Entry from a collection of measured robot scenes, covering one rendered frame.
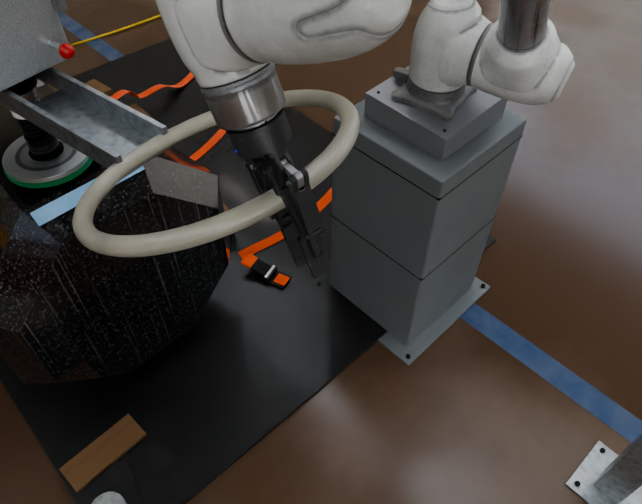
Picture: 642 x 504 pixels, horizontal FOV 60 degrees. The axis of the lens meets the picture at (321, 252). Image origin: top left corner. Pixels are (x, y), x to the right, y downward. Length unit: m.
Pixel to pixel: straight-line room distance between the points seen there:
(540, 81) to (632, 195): 1.59
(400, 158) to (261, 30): 1.03
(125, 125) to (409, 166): 0.72
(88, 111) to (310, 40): 0.86
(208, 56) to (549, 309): 1.90
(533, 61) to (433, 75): 0.27
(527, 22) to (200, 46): 0.81
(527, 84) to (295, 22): 0.97
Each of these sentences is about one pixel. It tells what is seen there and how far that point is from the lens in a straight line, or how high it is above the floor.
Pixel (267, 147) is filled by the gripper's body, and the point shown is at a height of 1.34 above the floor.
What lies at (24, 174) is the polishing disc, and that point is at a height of 0.86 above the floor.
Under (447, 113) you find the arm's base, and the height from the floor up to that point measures 0.89.
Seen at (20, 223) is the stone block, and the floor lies 0.78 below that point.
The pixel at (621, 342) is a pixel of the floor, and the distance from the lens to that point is 2.34.
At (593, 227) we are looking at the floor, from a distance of 2.70.
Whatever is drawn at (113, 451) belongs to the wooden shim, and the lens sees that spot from 1.96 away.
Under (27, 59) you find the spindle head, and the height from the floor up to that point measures 1.15.
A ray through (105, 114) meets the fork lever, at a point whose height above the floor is 1.06.
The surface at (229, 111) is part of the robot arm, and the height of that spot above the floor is 1.38.
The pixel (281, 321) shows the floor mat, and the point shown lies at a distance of 2.11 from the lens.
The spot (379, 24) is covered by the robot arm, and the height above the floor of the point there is 1.53.
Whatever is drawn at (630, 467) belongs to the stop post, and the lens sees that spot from 1.85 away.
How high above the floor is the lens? 1.75
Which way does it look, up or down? 49 degrees down
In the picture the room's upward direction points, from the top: straight up
